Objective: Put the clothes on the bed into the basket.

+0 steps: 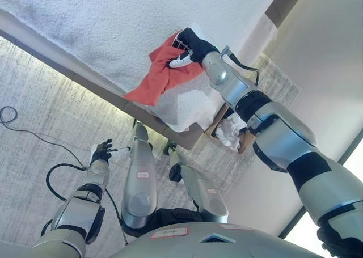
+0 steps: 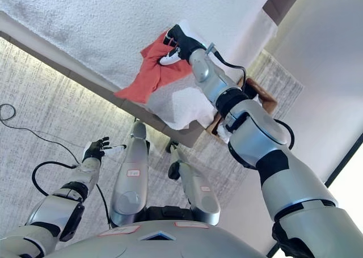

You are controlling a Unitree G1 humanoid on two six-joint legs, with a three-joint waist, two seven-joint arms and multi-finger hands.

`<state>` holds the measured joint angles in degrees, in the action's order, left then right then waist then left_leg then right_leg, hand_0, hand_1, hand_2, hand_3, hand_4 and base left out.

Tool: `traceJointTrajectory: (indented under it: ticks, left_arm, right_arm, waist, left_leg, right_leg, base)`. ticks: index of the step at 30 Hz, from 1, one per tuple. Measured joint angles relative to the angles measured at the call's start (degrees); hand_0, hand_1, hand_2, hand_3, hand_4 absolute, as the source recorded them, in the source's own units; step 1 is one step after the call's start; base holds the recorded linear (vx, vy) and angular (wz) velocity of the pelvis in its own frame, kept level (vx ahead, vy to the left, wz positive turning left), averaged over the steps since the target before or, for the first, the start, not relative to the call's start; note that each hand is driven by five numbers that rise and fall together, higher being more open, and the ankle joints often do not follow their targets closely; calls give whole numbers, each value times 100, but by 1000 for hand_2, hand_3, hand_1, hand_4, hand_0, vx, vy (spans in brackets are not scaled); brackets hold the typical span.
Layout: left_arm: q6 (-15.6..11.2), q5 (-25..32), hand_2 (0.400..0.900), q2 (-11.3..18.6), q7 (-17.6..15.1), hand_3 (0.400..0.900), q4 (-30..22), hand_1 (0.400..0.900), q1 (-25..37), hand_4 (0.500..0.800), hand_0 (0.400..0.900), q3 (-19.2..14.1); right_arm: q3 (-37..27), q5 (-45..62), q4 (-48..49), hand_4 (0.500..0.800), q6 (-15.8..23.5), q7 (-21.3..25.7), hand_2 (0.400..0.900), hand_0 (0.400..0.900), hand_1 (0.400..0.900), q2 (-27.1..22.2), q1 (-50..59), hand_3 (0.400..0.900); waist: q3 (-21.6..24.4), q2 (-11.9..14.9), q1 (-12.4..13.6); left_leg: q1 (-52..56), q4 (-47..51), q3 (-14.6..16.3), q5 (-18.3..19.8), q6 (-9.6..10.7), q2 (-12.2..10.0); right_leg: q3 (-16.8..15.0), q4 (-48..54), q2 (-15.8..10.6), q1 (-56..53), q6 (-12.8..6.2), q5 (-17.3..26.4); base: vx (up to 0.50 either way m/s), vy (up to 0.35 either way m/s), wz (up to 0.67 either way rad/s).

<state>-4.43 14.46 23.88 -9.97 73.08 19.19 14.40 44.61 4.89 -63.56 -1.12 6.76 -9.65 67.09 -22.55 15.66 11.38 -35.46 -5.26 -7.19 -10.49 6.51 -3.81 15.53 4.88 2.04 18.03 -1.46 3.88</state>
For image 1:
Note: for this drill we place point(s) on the white textured blanket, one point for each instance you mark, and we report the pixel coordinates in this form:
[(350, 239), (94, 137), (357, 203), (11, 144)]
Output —
[(99, 28)]

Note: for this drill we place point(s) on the grey robot torso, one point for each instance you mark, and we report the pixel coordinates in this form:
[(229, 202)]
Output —
[(198, 245)]

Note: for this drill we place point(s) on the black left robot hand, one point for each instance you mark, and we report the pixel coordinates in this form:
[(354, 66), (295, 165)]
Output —
[(102, 153)]

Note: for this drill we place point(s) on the brown laundry basket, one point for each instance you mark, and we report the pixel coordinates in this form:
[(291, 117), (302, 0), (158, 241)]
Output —
[(246, 139)]

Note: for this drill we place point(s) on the red-edged torso sticker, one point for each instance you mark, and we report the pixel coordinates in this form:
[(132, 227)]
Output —
[(235, 227), (169, 233)]

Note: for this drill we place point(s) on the red cloth garment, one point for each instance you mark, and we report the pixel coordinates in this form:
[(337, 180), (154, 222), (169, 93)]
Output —
[(154, 82)]

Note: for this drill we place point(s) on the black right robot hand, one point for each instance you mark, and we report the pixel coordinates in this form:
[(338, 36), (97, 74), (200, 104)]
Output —
[(197, 46)]

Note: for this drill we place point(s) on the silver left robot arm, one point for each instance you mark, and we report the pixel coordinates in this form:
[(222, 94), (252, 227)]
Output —
[(76, 215)]

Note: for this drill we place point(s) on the robot legs and torso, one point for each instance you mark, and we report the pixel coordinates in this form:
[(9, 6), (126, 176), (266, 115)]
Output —
[(42, 105)]

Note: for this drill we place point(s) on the silver robot leg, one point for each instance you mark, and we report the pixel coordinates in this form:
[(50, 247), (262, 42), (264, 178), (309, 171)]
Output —
[(140, 178), (202, 190)]

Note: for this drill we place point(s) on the silver right robot leg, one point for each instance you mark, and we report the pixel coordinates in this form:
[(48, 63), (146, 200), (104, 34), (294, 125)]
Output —
[(202, 190)]

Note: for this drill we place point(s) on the brown upholstered bed frame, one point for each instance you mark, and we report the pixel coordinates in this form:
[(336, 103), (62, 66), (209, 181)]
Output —
[(93, 86)]

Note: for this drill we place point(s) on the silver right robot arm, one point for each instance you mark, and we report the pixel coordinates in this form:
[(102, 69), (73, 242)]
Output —
[(283, 133)]

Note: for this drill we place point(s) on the silver left robot leg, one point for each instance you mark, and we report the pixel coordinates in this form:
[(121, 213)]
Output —
[(140, 178)]

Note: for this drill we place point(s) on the white crumpled clothes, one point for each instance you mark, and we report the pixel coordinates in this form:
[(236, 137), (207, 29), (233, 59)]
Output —
[(229, 131)]

